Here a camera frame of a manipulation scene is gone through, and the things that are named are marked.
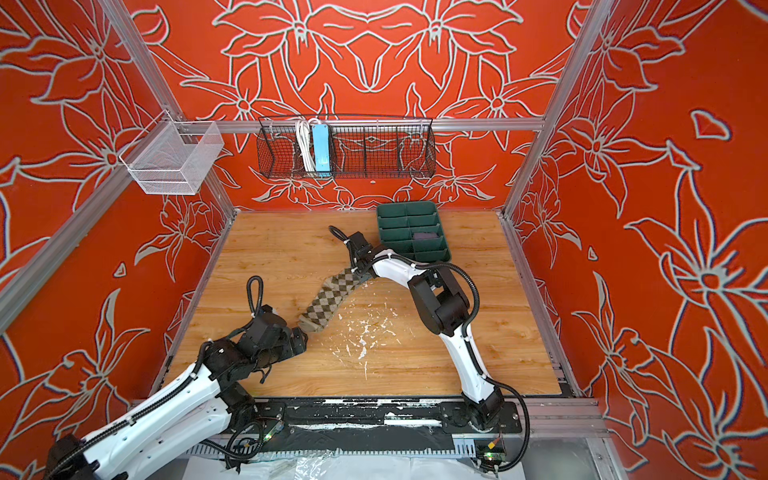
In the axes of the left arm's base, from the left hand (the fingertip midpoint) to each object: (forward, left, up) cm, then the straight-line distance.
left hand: (296, 341), depth 81 cm
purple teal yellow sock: (+40, -37, +1) cm, 55 cm away
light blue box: (+48, -3, +29) cm, 57 cm away
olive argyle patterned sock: (+17, -6, -4) cm, 19 cm away
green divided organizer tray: (+43, -33, +1) cm, 54 cm away
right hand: (+29, -16, -3) cm, 33 cm away
